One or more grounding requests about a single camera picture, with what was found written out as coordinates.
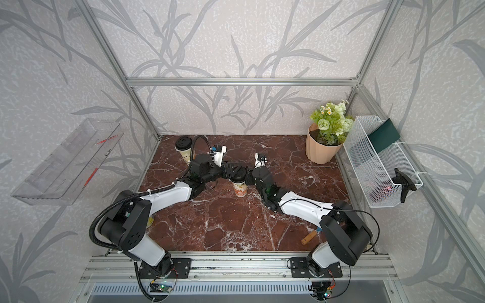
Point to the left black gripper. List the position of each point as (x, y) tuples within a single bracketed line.
[(230, 167)]

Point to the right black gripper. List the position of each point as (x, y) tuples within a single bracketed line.
[(250, 173)]

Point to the printed paper cup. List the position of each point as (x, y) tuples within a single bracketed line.
[(240, 189), (186, 155)]

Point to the black plastic cup lid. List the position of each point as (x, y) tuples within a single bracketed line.
[(184, 143)]

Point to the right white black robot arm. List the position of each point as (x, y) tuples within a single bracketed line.
[(345, 232)]

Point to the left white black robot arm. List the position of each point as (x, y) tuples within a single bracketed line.
[(122, 225)]

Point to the pink flower pot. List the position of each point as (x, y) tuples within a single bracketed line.
[(316, 152)]

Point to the green white artificial flowers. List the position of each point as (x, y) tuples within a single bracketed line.
[(333, 123)]

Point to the yellow green tape roll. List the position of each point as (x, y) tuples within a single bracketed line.
[(150, 222)]

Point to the red object in basket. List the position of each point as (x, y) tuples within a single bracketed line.
[(383, 191)]

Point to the dark green card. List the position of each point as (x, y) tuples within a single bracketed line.
[(384, 136)]

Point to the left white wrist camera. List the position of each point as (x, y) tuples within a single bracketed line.
[(217, 152)]

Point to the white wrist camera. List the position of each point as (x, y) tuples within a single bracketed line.
[(217, 152), (260, 160)]

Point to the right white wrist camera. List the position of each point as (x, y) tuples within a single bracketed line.
[(260, 160)]

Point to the blue garden fork wooden handle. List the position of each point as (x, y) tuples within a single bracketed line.
[(312, 235)]

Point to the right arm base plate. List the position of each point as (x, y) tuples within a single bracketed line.
[(305, 268)]

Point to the white wire mesh basket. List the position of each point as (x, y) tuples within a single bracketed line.
[(371, 168)]

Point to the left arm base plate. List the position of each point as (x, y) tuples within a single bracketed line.
[(166, 269)]

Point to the clear acrylic wall shelf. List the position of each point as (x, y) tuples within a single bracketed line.
[(60, 179)]

